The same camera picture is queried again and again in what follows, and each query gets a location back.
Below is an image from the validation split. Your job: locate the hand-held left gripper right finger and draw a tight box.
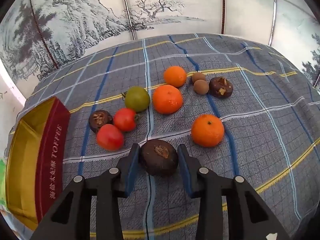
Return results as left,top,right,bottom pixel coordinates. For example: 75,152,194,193
177,144,290,240

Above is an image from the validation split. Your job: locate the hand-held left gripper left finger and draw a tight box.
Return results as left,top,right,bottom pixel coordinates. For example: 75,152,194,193
30,143,140,240

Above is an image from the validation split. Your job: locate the dark brown water chestnut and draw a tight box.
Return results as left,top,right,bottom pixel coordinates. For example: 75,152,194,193
208,76,234,98
139,139,179,177
89,109,113,133

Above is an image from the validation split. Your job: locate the red tomato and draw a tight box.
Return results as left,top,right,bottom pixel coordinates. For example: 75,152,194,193
96,124,125,152
113,108,139,132

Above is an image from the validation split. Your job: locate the orange mandarin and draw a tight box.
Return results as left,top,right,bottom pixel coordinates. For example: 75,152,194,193
152,84,184,115
191,114,225,148
163,66,187,88

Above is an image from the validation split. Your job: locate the green tomato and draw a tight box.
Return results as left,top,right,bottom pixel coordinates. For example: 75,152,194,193
122,86,151,113

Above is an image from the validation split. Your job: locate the red tin box gold interior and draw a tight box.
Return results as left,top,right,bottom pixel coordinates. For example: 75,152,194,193
5,97,71,230

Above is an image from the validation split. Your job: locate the brown longan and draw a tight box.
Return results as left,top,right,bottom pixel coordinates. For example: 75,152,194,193
192,72,207,83
194,80,209,95

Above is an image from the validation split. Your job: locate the blue plaid bed sheet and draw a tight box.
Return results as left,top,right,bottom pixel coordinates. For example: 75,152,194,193
5,33,320,240

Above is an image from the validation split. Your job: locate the green wet wipes packet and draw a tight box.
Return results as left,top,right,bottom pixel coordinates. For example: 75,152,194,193
0,159,7,205

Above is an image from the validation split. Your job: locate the ink landscape painted screen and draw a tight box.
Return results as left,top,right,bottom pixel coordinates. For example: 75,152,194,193
0,0,320,90

